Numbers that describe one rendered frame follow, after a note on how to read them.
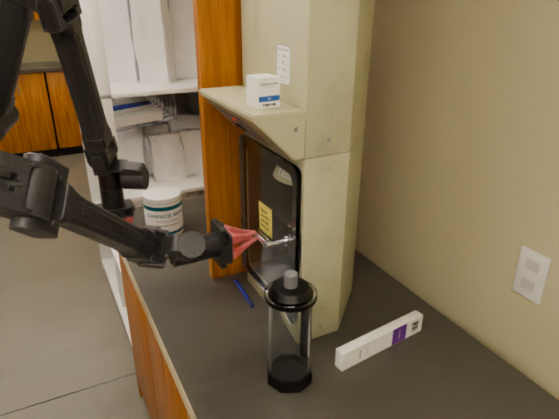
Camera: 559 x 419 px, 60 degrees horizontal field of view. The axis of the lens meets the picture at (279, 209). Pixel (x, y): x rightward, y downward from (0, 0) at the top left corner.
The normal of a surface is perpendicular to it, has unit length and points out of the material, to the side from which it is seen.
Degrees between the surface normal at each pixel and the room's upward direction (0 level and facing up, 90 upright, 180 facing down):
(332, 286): 90
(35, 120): 90
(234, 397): 0
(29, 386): 0
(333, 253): 90
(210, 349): 0
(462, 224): 90
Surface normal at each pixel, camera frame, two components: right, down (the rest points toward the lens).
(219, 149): 0.45, 0.37
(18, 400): 0.00, -0.91
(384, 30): -0.89, 0.18
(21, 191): 0.75, -0.15
